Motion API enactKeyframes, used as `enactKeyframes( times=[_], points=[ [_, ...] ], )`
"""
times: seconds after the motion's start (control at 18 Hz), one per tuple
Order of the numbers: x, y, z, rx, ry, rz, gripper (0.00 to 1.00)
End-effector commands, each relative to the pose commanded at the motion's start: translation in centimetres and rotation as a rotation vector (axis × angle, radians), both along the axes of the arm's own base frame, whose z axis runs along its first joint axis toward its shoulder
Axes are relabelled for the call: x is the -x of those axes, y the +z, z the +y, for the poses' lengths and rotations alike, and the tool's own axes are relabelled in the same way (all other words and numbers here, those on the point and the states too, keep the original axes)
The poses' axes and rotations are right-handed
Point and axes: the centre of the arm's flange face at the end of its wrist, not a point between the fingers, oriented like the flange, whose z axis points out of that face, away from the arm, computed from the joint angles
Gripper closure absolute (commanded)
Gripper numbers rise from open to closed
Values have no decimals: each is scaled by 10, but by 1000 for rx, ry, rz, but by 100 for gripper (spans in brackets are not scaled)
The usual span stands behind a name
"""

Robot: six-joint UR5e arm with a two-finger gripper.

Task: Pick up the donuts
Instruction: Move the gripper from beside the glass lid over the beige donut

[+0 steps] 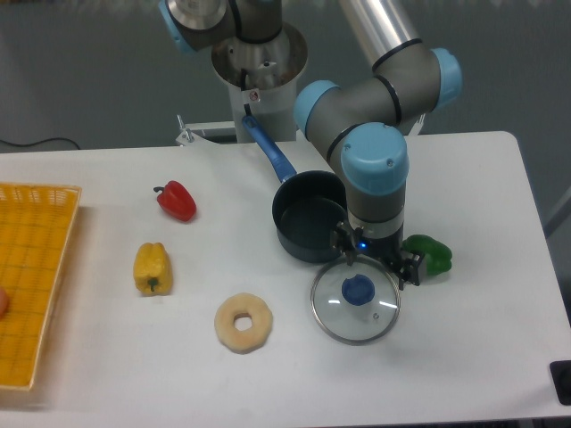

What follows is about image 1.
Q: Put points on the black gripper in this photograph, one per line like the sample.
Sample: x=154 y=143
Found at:
x=410 y=268

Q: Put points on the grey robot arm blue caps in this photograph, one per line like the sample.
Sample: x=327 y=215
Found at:
x=340 y=156

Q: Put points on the glass lid blue knob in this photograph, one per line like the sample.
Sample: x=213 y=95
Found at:
x=355 y=304

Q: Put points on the green bell pepper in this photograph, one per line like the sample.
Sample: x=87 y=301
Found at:
x=438 y=256

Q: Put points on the beige glazed donut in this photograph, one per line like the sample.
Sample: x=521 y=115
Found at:
x=243 y=323

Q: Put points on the red bell pepper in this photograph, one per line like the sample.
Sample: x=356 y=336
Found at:
x=176 y=201

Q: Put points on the black device at table edge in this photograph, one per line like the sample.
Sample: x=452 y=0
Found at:
x=561 y=376

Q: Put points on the yellow bell pepper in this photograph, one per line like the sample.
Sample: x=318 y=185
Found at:
x=152 y=270

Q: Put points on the yellow woven basket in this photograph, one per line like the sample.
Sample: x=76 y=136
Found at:
x=36 y=226

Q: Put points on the dark saucepan blue handle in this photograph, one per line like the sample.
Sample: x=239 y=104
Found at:
x=306 y=207

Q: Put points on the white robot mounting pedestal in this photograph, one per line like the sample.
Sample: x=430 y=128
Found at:
x=262 y=80

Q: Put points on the metal table clamp bracket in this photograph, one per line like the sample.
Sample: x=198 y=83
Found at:
x=219 y=132

